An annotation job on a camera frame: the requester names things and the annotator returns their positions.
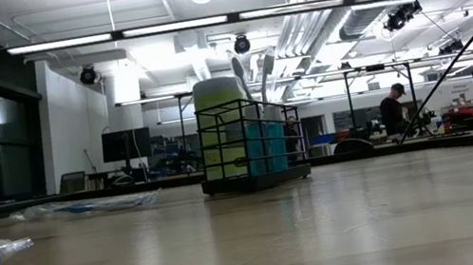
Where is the teal toothpaste tube white cap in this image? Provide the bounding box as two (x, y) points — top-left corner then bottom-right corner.
(260, 104), (292, 174)
(239, 103), (274, 178)

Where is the black wire basket caddy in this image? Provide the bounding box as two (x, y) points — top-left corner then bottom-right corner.
(187, 87), (315, 201)

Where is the green toothbrush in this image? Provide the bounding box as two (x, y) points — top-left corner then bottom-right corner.
(253, 47), (286, 109)

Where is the green canister with white lid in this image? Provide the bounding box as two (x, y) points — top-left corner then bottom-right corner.
(188, 72), (259, 182)

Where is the person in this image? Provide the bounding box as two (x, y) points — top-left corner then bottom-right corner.
(375, 80), (415, 141)
(280, 113), (309, 163)

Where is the black ceiling spotlight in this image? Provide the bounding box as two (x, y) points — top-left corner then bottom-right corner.
(231, 32), (253, 57)
(77, 63), (99, 87)

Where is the black computer monitor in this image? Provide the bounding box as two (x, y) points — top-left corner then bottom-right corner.
(98, 125), (155, 165)

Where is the black overhead beam with lights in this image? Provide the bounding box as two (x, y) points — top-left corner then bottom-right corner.
(5, 0), (392, 65)

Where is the black office chair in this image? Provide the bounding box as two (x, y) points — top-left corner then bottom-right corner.
(55, 170), (89, 196)

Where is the red object on desk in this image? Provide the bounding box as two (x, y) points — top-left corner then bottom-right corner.
(439, 104), (473, 128)

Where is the black aluminium table frame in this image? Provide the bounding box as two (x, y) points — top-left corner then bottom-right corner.
(0, 121), (473, 234)

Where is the black ceiling camera cluster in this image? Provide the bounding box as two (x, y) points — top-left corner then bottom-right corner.
(436, 38), (467, 56)
(381, 0), (426, 34)

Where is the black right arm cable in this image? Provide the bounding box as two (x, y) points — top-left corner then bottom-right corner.
(373, 0), (473, 146)

